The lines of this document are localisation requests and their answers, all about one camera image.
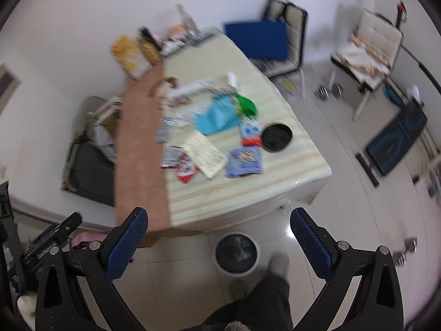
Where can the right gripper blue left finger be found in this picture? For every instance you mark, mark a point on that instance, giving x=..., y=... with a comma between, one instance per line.
x=122, y=241

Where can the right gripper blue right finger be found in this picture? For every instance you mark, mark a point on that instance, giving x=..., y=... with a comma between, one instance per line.
x=316, y=243

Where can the red white snack bag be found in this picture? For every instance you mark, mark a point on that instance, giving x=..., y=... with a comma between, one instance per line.
x=185, y=169

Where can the blue snack bag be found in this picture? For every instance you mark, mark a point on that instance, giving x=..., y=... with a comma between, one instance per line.
x=243, y=161

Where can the red blue white snack packet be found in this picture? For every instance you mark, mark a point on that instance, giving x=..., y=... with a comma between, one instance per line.
x=250, y=131

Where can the green plastic bag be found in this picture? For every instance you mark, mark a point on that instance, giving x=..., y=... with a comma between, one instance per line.
x=245, y=106

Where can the long white box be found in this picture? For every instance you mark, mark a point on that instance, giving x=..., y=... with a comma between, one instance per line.
x=190, y=88

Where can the white round trash bin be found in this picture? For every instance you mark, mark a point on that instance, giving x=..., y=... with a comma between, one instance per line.
x=236, y=254

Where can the pink suitcase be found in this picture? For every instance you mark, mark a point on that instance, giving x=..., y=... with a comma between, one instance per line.
x=82, y=240

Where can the grey slipper right foot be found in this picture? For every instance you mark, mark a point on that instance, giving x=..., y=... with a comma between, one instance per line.
x=278, y=264

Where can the brown table runner cloth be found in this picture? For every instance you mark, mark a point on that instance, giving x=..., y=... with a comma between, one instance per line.
x=138, y=179

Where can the person's black trouser legs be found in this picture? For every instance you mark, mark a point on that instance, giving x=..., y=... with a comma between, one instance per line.
x=267, y=307

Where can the silver dumbbell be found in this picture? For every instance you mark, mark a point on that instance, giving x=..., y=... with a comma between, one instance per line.
x=400, y=256

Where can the silver red foil packet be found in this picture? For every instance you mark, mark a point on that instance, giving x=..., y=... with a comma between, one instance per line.
x=171, y=157

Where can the black blue exercise bench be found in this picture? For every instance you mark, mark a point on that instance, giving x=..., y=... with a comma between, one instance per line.
x=383, y=153

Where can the black round lid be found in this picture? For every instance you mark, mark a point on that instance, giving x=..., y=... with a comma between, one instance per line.
x=276, y=137

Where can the grey foil blister pack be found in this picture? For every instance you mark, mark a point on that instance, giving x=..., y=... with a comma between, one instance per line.
x=164, y=130

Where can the yellow snack bag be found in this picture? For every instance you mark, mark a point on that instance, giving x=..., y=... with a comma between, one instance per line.
x=126, y=51

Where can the small white box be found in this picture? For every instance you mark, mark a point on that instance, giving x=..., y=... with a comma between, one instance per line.
x=232, y=80

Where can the white chair with cloth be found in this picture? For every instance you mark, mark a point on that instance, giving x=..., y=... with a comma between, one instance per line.
x=369, y=56

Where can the blue folder board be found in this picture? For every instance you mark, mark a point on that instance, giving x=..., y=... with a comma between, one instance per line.
x=264, y=39

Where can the dark suitcase by wall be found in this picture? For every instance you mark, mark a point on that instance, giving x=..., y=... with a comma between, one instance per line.
x=87, y=171

